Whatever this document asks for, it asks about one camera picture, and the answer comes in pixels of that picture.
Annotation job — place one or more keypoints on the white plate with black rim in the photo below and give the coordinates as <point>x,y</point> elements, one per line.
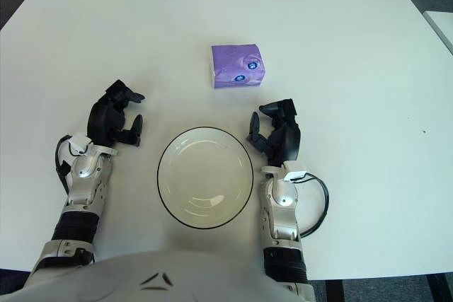
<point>205,181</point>

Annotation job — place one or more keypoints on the black table leg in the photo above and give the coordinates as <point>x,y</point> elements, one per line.
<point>438,289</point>
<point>335,291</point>

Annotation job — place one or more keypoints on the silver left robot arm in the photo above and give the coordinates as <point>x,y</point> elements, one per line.
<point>83,174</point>

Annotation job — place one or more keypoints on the neighbouring white table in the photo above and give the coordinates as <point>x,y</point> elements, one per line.
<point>442,24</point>

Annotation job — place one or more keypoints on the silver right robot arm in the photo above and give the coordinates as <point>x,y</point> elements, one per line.
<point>283,203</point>

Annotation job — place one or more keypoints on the grey robot torso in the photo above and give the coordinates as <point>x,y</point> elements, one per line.
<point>159,280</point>

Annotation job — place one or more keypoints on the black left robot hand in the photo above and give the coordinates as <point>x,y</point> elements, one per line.
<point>104,118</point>

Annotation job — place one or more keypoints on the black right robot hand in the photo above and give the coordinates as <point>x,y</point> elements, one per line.
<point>288,139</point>

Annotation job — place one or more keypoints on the purple tissue paper pack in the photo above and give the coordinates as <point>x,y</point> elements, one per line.
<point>233,65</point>

